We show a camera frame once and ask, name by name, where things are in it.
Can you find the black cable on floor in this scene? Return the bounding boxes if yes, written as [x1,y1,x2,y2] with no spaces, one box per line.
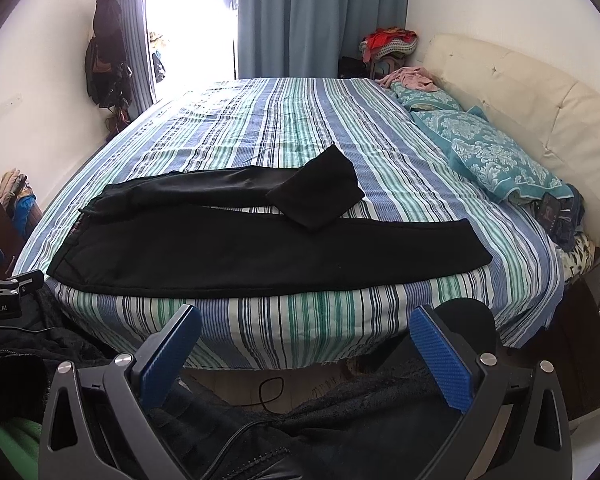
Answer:
[204,375,287,480]

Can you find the black pants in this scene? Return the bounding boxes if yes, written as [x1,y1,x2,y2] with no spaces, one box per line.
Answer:
[47,148,492,299]

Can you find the dark clothes hanging on wall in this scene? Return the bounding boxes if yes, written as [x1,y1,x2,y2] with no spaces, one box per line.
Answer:
[84,0,132,110]

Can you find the left blue curtain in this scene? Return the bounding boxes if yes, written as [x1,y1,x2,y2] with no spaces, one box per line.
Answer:
[117,0,156,118]

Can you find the dark items beside pillow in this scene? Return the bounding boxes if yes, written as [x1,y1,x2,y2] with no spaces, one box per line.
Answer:
[531,183,585,252]

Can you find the blue curtain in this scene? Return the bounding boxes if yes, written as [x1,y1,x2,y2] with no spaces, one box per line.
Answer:
[117,0,156,118]
[237,0,408,79]

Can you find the striped bed with sheet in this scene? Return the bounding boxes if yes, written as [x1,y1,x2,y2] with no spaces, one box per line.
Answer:
[16,78,564,370]

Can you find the white wall switch plate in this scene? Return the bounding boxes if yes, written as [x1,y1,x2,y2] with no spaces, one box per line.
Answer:
[0,96,22,121]

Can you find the teal patterned pillow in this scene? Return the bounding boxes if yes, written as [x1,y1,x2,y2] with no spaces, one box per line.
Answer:
[412,110,573,204]

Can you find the dark bedside table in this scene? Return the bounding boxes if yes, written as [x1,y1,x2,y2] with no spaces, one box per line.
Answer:
[501,261,600,422]

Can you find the pile of colourful clothes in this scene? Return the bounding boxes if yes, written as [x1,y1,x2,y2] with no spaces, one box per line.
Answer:
[358,27,418,65]

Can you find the pink garment on bed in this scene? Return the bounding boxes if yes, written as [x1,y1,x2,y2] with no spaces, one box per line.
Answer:
[376,66,439,92]

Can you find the clothes stack on cabinet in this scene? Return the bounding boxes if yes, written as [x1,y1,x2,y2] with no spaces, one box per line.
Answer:
[0,168,43,240]

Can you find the cream padded headboard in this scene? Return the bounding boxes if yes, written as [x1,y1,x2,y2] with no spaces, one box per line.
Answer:
[422,34,600,247]

